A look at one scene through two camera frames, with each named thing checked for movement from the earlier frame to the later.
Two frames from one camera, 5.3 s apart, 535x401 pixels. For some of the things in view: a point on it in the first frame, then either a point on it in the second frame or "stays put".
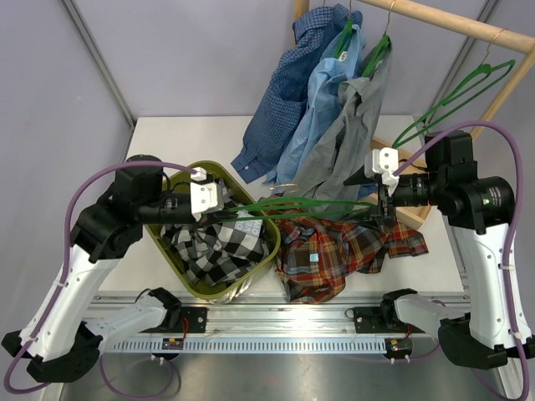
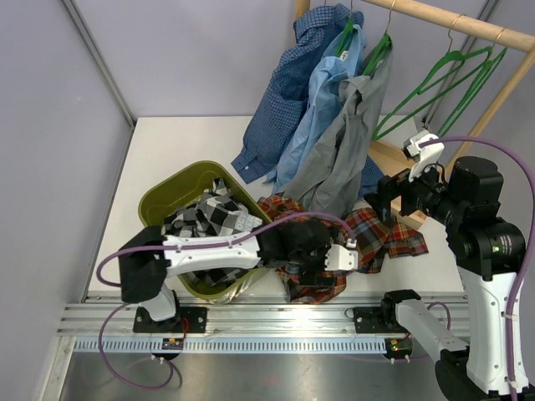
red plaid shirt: [314, 255] stays put
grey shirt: [340, 152] stays put
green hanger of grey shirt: [381, 52] stays put
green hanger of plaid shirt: [293, 206] -> [449, 53]
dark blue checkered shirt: [279, 113] stays put
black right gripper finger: [359, 178] -> [381, 200]
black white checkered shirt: [221, 251] stays put
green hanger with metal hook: [481, 77] -> [475, 88]
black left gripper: [215, 217] -> [308, 275]
